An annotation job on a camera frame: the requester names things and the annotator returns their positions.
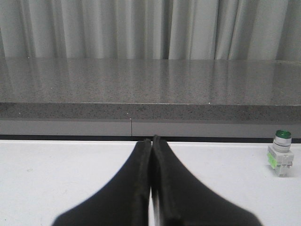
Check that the grey granite counter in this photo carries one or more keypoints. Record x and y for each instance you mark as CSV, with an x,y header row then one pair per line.
x,y
128,99

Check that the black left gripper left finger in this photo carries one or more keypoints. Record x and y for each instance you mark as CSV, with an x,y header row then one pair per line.
x,y
123,201

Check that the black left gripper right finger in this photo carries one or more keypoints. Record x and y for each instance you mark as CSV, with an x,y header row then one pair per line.
x,y
180,199

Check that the grey curtain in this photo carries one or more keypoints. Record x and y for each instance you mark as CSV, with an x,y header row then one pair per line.
x,y
155,29

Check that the green pilot light switch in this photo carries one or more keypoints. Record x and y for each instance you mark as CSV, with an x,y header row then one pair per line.
x,y
280,157

